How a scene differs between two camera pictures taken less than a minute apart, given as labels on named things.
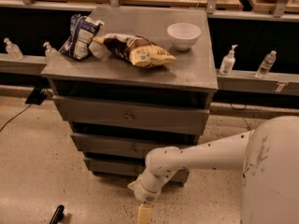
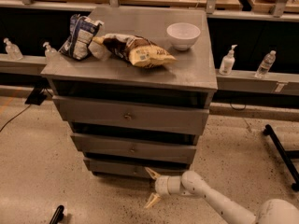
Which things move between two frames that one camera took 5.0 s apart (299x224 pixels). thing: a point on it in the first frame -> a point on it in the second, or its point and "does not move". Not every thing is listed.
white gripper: [146, 192] -> [162, 185]
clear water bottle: [265, 64] does not move
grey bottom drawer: [111, 166] does not move
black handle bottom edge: [58, 215] does not move
